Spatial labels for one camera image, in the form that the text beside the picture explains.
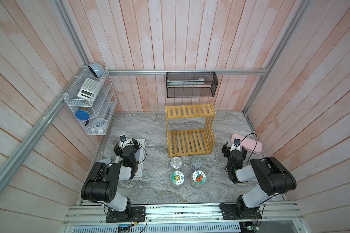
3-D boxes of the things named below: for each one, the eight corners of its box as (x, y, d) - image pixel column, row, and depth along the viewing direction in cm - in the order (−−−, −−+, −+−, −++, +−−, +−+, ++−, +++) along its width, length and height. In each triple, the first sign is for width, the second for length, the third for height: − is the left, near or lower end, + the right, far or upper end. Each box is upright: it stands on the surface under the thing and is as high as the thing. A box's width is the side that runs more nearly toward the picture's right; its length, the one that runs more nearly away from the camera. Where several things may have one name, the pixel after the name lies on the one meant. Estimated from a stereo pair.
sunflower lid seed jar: (170, 189, 83) (170, 184, 76) (170, 176, 88) (170, 171, 81) (183, 189, 83) (184, 184, 76) (183, 176, 88) (184, 171, 81)
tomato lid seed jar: (191, 189, 83) (192, 184, 77) (190, 175, 88) (191, 170, 82) (204, 189, 83) (207, 184, 77) (202, 175, 88) (205, 170, 82)
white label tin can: (170, 171, 89) (170, 168, 85) (170, 160, 93) (170, 157, 90) (182, 171, 89) (182, 168, 85) (181, 160, 93) (182, 157, 89)
